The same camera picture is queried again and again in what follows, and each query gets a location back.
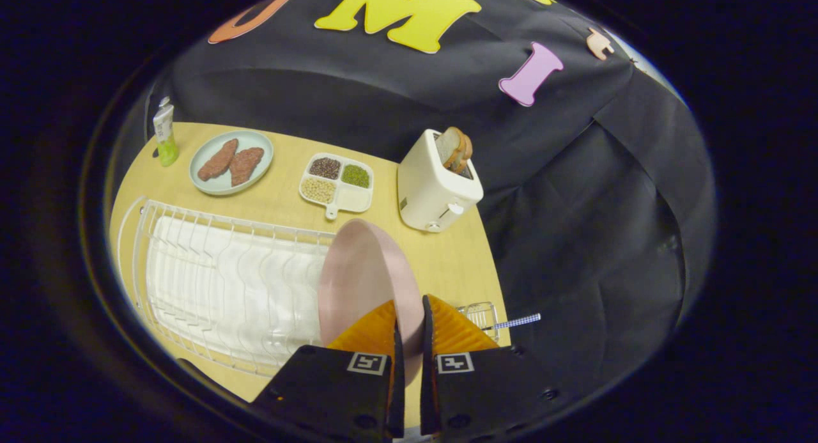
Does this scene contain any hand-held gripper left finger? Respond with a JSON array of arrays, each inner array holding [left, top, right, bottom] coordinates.
[[249, 299, 405, 443]]

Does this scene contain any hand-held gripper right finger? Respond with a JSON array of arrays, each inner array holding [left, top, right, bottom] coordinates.
[[420, 294, 563, 443]]

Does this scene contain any small clear wire basket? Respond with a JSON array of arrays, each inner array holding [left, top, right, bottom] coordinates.
[[455, 302, 500, 343]]

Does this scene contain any blue checkered handle spoon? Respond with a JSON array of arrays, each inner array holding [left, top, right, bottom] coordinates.
[[481, 313, 541, 332]]

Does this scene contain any pink plate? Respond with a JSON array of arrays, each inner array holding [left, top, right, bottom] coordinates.
[[318, 219, 426, 386]]

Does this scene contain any white wire dish rack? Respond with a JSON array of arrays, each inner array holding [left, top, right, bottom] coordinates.
[[117, 197, 336, 378]]

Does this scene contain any white divided bean dish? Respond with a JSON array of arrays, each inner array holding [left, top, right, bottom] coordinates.
[[299, 153, 374, 221]]

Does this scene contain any pale green plate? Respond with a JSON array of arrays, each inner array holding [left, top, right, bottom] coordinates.
[[189, 130, 274, 196]]

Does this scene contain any cream toaster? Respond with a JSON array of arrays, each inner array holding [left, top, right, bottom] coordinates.
[[397, 129, 484, 233]]

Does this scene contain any toast bread slice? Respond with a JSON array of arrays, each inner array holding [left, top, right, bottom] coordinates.
[[449, 133, 474, 174], [436, 127, 466, 167]]

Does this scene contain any brown meat patty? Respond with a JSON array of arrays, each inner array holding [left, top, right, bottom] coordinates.
[[229, 147, 265, 187], [197, 138, 239, 182]]

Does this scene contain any white and green tube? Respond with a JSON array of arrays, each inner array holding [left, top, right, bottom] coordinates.
[[152, 98, 180, 167]]

